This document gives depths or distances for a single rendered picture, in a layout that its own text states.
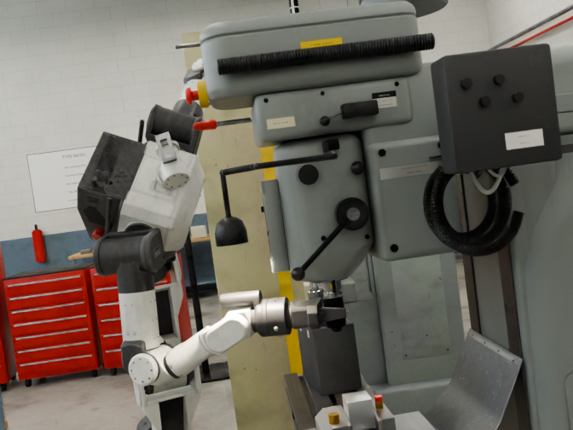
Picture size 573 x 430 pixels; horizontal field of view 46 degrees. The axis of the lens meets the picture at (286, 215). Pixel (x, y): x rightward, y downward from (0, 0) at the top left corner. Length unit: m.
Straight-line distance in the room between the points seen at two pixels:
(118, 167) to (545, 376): 1.14
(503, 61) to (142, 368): 1.06
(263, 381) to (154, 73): 7.87
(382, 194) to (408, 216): 0.07
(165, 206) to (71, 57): 9.28
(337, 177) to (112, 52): 9.54
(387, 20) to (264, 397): 2.31
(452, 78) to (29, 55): 10.13
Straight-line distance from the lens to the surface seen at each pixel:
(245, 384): 3.39
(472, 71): 1.25
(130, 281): 1.69
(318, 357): 1.89
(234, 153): 3.25
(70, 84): 10.92
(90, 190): 1.78
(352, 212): 1.42
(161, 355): 1.71
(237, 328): 1.57
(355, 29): 1.46
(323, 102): 1.44
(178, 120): 1.94
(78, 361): 6.46
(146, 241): 1.67
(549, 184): 1.52
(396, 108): 1.46
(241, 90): 1.42
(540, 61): 1.30
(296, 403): 1.90
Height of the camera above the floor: 1.55
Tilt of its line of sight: 3 degrees down
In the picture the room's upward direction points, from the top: 8 degrees counter-clockwise
